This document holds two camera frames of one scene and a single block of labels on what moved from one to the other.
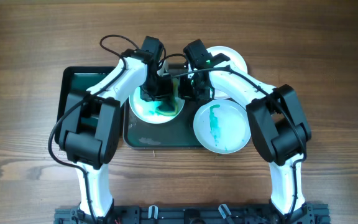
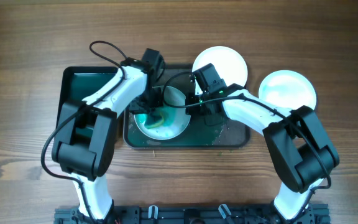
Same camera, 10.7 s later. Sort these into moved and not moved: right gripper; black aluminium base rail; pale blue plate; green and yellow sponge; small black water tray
Moved: right gripper; green and yellow sponge; pale blue plate
Not moved: black aluminium base rail; small black water tray
